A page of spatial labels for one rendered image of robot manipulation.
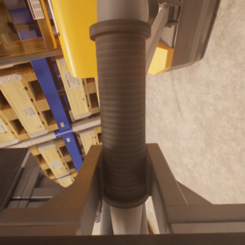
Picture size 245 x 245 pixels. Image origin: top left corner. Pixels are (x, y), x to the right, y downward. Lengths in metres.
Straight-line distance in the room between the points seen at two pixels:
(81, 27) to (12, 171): 1.01
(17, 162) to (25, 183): 0.03
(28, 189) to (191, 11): 1.13
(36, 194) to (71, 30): 1.04
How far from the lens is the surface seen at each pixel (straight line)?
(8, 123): 2.21
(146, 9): 1.09
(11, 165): 0.25
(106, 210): 0.19
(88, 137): 2.54
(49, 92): 2.00
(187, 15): 1.17
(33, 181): 0.24
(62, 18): 1.18
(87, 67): 1.25
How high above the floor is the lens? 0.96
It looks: 15 degrees down
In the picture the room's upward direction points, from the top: 108 degrees counter-clockwise
